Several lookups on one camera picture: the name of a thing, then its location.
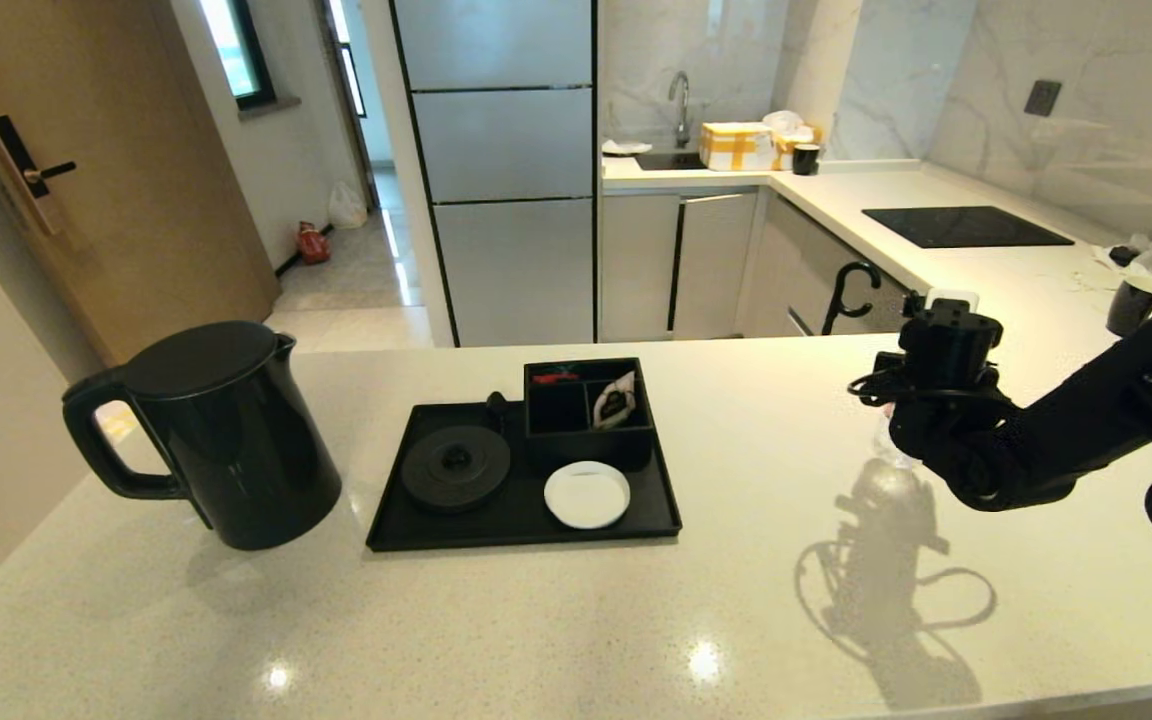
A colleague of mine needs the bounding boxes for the white plastic floor bag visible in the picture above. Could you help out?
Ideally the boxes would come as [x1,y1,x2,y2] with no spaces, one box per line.
[329,180,371,230]

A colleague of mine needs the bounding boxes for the silver refrigerator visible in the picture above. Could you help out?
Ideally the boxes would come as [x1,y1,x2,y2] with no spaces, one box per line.
[389,0,601,347]

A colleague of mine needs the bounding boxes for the grey drawer cabinet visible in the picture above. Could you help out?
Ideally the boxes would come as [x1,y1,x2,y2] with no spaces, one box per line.
[741,190,937,337]

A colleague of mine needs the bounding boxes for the brown wooden door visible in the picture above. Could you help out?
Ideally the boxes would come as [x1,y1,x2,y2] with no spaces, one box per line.
[0,0,280,369]

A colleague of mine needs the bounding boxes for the yellow white plastic bag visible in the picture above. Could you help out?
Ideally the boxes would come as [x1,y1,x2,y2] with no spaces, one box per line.
[96,400,140,446]

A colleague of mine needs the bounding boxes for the white tea bag packet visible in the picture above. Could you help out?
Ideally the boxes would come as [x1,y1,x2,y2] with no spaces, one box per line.
[593,372,637,431]

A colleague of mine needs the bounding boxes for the narrow dark-framed window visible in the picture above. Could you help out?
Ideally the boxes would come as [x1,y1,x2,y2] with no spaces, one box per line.
[322,0,369,121]

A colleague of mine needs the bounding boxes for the clear water bottle red cap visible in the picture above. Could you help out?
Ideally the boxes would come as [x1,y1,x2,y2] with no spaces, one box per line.
[871,418,915,473]

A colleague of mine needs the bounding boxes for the black electric kettle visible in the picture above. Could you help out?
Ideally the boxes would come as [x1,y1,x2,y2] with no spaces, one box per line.
[62,320,344,551]

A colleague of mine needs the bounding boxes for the black compartment box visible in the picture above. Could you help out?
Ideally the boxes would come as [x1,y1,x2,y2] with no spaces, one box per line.
[523,358,655,473]

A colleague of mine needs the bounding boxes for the round black kettle base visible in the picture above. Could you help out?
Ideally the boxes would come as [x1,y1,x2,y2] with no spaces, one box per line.
[401,425,513,515]

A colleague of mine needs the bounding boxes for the crumpled white tissue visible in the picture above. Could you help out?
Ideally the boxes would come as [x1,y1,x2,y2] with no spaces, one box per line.
[1094,233,1152,281]

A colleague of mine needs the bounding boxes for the chrome sink faucet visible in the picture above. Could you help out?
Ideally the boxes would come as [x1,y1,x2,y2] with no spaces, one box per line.
[668,70,693,149]

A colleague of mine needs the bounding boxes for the black rectangular serving tray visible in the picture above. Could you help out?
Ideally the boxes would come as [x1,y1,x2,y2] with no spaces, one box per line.
[366,400,683,553]

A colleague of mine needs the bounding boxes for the black curved hook handle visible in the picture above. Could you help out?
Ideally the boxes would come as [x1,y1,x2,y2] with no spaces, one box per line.
[821,261,883,337]

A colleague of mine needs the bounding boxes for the cardboard box yellow tape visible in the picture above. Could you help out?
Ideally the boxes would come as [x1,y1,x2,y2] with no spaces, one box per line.
[700,121,777,172]

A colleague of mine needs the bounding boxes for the black mug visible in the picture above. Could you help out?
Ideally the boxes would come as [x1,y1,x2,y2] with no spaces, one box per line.
[1106,275,1152,337]

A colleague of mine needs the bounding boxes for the grey sink base cabinet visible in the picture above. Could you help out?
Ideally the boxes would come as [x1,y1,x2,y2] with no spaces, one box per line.
[600,188,759,343]

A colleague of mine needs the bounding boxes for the white round coaster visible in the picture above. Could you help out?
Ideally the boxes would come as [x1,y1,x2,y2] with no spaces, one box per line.
[543,461,632,530]

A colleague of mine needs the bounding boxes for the black induction cooktop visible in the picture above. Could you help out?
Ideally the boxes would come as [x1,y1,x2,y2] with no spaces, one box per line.
[863,206,1075,249]

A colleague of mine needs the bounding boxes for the black door lock handle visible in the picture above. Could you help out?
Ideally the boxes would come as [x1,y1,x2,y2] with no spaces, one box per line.
[0,114,78,236]

